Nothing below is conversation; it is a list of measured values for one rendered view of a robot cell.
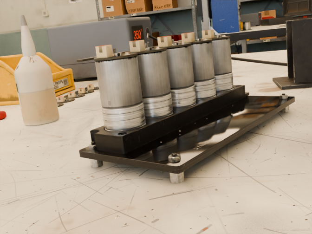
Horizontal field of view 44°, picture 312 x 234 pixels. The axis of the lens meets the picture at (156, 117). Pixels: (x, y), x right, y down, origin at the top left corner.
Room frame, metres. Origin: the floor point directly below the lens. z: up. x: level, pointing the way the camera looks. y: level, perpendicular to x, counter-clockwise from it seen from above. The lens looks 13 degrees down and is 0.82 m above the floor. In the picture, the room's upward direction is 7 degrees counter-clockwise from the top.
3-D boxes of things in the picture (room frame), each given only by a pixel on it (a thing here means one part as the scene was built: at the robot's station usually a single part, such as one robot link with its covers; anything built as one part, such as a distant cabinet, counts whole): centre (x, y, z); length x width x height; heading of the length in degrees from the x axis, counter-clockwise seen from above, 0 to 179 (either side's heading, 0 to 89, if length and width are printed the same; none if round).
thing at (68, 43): (0.71, 0.08, 0.80); 0.15 x 0.12 x 0.10; 70
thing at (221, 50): (0.31, -0.05, 0.79); 0.02 x 0.02 x 0.05
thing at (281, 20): (2.80, -0.92, 0.77); 0.24 x 0.16 x 0.04; 176
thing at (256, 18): (3.06, -0.81, 0.80); 0.15 x 0.12 x 0.10; 63
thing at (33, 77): (0.37, 0.11, 0.80); 0.03 x 0.03 x 0.10
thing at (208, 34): (0.30, -0.05, 0.82); 0.01 x 0.01 x 0.01; 50
